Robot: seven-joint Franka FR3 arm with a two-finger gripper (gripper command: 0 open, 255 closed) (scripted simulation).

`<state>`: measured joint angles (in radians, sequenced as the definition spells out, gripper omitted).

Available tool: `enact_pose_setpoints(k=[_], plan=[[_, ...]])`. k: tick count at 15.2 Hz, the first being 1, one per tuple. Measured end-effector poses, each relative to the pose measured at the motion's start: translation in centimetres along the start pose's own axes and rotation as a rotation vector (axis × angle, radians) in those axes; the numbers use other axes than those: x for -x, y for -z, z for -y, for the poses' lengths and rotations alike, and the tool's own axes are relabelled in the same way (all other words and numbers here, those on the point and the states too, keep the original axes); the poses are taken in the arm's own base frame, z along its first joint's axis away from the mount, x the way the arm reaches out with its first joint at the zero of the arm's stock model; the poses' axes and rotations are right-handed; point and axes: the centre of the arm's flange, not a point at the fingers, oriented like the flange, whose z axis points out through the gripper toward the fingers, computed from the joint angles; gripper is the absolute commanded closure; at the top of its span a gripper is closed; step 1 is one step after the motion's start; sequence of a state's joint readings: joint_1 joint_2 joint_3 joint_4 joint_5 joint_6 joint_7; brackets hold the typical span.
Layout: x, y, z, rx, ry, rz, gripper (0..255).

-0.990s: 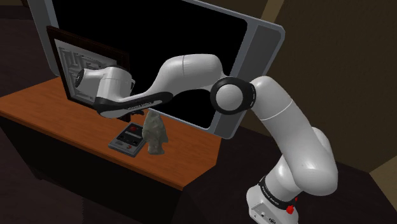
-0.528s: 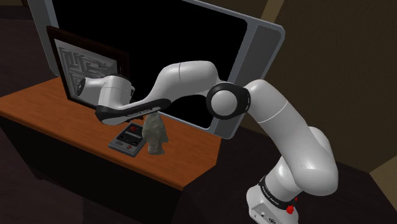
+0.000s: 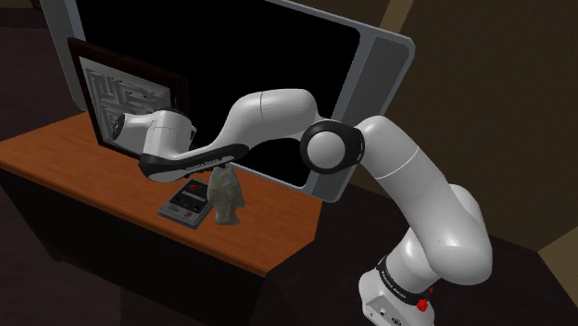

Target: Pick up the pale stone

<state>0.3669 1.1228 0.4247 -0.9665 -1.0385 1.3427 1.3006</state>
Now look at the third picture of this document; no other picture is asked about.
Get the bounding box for grey stone figure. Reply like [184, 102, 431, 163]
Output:
[207, 162, 246, 226]

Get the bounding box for grey framed television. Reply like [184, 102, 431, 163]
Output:
[39, 0, 417, 204]

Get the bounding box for grey game controller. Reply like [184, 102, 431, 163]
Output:
[157, 178, 214, 231]

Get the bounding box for dark framed maze picture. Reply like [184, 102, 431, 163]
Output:
[67, 37, 190, 160]

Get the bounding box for brown top tv cabinet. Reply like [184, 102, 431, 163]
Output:
[0, 111, 324, 326]

